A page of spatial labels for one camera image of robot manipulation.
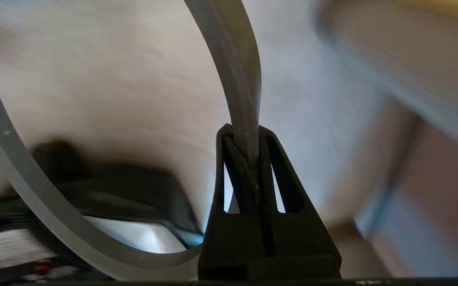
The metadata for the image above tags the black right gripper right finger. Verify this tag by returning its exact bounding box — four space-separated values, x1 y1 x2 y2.
248 126 342 280

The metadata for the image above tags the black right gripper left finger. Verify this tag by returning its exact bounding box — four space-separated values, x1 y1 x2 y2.
198 124 272 280

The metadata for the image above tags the black robot torso base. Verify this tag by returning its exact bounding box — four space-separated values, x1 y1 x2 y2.
0 139 205 280

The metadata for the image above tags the grey metal ring rim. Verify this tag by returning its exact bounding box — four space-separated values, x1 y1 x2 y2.
0 0 262 282

